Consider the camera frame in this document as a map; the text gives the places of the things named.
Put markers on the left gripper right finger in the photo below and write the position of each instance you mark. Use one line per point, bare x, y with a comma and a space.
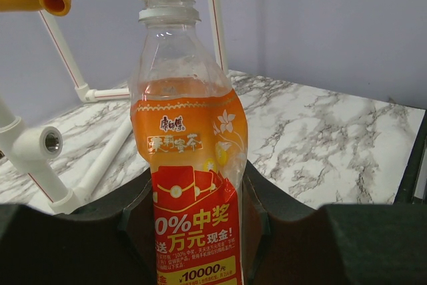
287, 242

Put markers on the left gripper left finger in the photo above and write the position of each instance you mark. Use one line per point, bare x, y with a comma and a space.
109, 241

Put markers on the orange label tea bottle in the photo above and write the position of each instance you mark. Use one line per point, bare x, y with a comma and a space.
190, 127

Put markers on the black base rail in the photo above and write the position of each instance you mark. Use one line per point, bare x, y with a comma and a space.
406, 189

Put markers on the white PVC pipe frame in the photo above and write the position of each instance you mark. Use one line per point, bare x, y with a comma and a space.
28, 149

